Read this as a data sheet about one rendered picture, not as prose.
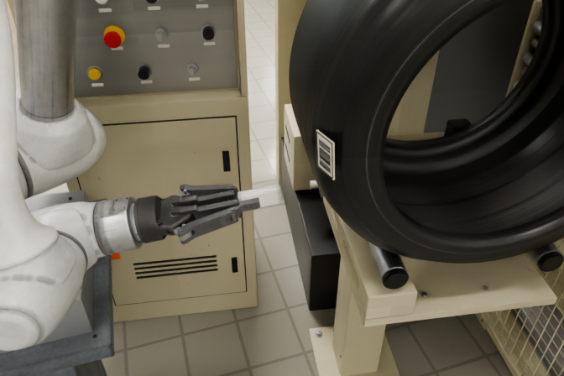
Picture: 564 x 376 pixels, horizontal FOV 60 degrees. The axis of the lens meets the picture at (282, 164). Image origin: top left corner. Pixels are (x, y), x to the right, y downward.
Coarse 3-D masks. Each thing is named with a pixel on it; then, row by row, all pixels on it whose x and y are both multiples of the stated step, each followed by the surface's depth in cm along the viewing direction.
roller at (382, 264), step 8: (376, 248) 85; (376, 256) 85; (384, 256) 83; (392, 256) 83; (376, 264) 84; (384, 264) 82; (392, 264) 81; (400, 264) 82; (384, 272) 81; (392, 272) 80; (400, 272) 81; (384, 280) 81; (392, 280) 81; (400, 280) 81; (392, 288) 82
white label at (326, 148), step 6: (318, 132) 65; (318, 138) 66; (324, 138) 64; (318, 144) 66; (324, 144) 65; (330, 144) 63; (318, 150) 67; (324, 150) 65; (330, 150) 64; (318, 156) 67; (324, 156) 66; (330, 156) 64; (318, 162) 68; (324, 162) 66; (330, 162) 65; (324, 168) 67; (330, 168) 65; (330, 174) 66
